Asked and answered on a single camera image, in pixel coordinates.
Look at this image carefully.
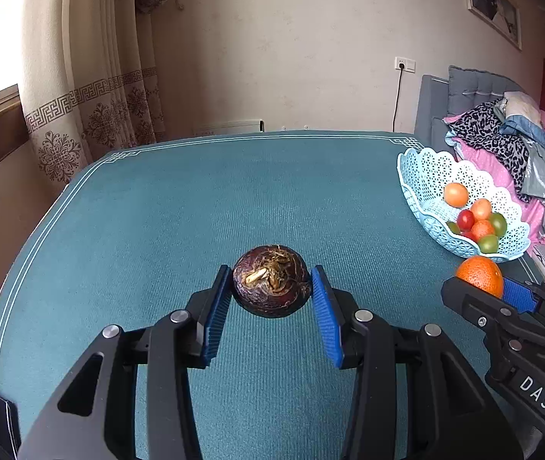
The smooth orange fruit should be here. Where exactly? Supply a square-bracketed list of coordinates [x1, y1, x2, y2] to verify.
[444, 182, 469, 208]
[470, 199, 493, 221]

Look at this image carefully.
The framed wall picture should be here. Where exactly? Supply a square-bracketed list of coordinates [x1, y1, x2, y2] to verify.
[461, 0, 522, 51]

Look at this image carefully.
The grey sofa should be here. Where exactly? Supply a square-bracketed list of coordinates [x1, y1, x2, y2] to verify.
[415, 74, 451, 136]

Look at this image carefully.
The wrinkled dark brown fruit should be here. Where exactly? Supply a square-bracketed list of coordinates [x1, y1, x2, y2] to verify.
[231, 245, 312, 318]

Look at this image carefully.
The white panel heater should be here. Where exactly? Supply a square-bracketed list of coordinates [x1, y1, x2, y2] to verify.
[192, 120, 266, 136]

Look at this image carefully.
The small orange fruit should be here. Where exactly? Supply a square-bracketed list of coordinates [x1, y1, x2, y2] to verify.
[471, 220, 496, 243]

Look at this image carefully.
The silver grey garment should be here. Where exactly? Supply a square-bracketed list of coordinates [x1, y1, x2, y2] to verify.
[522, 146, 545, 226]

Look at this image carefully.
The beige patterned curtain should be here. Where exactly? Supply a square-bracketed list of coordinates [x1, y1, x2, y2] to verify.
[18, 0, 168, 185]

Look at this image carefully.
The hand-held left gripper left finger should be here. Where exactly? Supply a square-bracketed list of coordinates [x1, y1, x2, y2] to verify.
[17, 264, 233, 460]

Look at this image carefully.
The white garment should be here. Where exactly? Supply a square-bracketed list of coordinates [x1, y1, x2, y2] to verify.
[500, 91, 542, 123]

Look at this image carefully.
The pile of clothes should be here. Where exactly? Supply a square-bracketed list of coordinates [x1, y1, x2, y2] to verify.
[442, 109, 545, 250]

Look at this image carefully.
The leopard print garment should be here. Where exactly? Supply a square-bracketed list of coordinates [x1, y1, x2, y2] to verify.
[447, 100, 532, 192]

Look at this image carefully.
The blue denim garment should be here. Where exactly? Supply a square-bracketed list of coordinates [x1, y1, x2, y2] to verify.
[497, 114, 545, 150]

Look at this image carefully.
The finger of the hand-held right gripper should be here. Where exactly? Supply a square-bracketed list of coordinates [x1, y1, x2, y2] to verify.
[502, 277, 545, 331]
[442, 277, 510, 334]

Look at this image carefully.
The black power cable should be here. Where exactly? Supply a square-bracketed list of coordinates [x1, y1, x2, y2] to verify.
[392, 68, 403, 132]

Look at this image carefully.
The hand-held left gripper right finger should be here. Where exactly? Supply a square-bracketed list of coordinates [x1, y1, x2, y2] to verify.
[311, 265, 527, 460]

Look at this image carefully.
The rough-skinned orange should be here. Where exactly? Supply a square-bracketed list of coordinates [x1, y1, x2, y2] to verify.
[455, 256, 504, 299]

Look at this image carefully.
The light blue lattice basket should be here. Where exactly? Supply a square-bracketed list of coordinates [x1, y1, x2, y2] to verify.
[397, 148, 531, 263]

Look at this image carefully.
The black table clip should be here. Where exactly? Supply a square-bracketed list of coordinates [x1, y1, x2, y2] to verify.
[0, 386, 21, 458]

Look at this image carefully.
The teal table cover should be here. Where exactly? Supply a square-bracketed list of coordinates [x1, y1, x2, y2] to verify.
[0, 129, 542, 460]

